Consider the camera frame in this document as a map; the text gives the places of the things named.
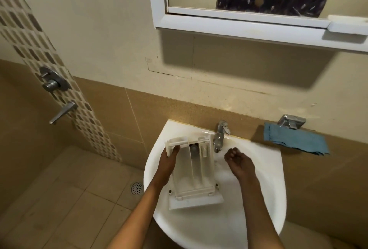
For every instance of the chrome shower valve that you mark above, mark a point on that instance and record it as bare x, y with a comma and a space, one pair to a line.
53, 80

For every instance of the white ceramic sink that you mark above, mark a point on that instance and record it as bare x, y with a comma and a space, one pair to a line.
230, 223

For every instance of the person's right forearm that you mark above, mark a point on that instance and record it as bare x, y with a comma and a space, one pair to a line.
258, 214

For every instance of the person's left hand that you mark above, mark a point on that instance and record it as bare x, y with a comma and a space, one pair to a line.
166, 165

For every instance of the chrome sink faucet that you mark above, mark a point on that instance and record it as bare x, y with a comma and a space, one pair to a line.
220, 136

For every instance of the chrome wall holder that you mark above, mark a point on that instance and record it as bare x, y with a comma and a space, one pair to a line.
291, 121

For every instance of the round metal floor drain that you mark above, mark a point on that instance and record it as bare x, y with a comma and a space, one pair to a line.
137, 188

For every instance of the white detergent drawer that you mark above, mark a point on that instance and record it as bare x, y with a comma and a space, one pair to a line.
195, 177

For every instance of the person's right hand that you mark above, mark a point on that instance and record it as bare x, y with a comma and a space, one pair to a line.
241, 165

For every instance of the chrome wall tap lever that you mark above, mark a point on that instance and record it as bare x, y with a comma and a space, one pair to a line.
63, 112

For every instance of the blue cloth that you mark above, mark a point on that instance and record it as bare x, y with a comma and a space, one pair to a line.
296, 139

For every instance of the person's left forearm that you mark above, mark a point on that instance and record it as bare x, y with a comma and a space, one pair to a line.
138, 217

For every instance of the grey siphon cap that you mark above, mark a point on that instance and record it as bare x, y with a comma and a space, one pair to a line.
194, 149

